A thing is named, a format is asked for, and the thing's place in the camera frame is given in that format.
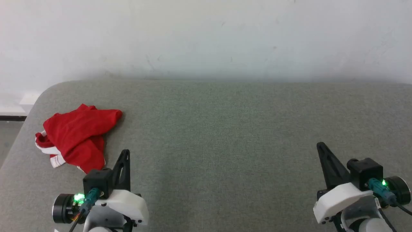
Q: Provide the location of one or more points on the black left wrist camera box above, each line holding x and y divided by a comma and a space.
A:
96, 180

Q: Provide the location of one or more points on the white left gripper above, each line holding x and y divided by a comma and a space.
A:
128, 204

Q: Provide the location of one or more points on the dark baseboard strip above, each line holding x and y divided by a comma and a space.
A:
13, 118

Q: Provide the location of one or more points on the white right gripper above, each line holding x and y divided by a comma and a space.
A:
338, 199

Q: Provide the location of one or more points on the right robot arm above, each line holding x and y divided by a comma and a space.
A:
363, 212

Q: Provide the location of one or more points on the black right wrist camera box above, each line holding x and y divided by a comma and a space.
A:
365, 170

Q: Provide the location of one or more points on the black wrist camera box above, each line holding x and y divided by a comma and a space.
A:
365, 170
96, 180

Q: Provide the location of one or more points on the red shorts with white stripes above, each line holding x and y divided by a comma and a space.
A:
77, 135

